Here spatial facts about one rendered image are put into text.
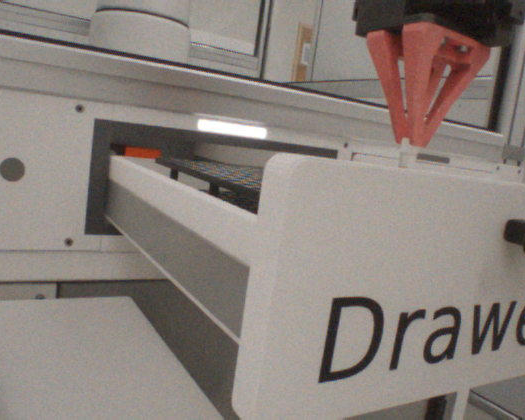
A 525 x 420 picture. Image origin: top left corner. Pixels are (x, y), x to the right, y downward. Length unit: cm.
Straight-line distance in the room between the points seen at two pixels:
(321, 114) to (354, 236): 41
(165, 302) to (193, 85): 24
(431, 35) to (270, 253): 20
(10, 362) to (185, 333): 26
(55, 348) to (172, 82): 27
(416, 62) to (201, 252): 18
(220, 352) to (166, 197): 32
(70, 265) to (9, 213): 8
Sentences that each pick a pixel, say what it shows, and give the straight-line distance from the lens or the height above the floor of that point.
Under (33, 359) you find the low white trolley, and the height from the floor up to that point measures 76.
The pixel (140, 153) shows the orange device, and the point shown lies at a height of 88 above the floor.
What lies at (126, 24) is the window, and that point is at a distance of 52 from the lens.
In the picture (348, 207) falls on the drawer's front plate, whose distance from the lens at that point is 19.
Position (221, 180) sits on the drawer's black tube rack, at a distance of 35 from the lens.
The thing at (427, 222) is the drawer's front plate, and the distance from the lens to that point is 22.
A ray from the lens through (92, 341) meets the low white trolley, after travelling 41.
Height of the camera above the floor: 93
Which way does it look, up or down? 8 degrees down
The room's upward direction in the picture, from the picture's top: 8 degrees clockwise
